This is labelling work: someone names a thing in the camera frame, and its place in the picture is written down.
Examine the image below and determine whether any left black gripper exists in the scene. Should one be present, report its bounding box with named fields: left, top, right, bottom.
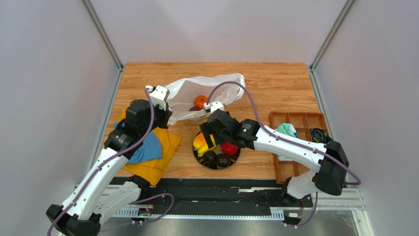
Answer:
left=140, top=101, right=173, bottom=137

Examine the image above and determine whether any red apple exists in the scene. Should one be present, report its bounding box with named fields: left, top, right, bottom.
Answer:
left=220, top=142, right=239, bottom=156

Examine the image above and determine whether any white plastic bag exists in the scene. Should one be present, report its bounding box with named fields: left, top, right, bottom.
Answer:
left=165, top=73, right=245, bottom=126

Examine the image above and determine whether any orange toy pumpkin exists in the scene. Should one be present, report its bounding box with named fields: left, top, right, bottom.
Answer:
left=193, top=95, right=208, bottom=110

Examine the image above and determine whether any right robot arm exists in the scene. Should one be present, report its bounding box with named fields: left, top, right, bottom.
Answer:
left=199, top=109, right=349, bottom=199

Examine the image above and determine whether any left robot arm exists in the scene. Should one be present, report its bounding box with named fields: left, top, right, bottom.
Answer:
left=46, top=99, right=173, bottom=236

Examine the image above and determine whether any yellow banana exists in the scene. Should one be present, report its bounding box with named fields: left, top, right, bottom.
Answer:
left=197, top=134, right=216, bottom=157

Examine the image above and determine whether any yellow orange mango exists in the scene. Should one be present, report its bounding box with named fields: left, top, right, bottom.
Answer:
left=193, top=132, right=207, bottom=150

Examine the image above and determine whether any black round plate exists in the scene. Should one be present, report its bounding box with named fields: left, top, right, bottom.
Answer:
left=192, top=131, right=241, bottom=170

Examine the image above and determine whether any blue cloth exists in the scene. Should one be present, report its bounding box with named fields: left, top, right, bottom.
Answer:
left=126, top=132, right=162, bottom=164

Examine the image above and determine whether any yellow cloth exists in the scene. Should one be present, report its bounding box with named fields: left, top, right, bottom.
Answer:
left=122, top=127, right=181, bottom=186

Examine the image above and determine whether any teal sock upper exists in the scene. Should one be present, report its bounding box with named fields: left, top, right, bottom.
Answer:
left=275, top=123, right=298, bottom=138

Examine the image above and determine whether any wooden compartment tray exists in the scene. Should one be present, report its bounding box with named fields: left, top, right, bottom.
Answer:
left=269, top=112, right=330, bottom=184

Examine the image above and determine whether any dark patterned sock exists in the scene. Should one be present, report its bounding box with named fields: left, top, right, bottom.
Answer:
left=310, top=127, right=332, bottom=144

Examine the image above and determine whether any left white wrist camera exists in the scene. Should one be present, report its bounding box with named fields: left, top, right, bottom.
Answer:
left=146, top=85, right=170, bottom=111

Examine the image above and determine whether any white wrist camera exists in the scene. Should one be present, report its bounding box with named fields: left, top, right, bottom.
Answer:
left=146, top=85, right=170, bottom=111
left=204, top=101, right=225, bottom=114

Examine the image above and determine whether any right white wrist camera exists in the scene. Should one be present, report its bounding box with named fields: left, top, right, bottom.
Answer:
left=204, top=101, right=225, bottom=114

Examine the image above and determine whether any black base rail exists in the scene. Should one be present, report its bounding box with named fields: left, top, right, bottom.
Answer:
left=104, top=177, right=315, bottom=227

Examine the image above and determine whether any left aluminium frame post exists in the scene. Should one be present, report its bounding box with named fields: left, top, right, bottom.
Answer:
left=81, top=0, right=124, bottom=71

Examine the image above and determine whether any aluminium frame post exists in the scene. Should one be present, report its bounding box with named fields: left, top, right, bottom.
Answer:
left=309, top=0, right=357, bottom=71
left=81, top=0, right=124, bottom=71

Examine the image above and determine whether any right aluminium frame post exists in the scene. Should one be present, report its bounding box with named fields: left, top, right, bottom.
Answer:
left=309, top=0, right=357, bottom=71

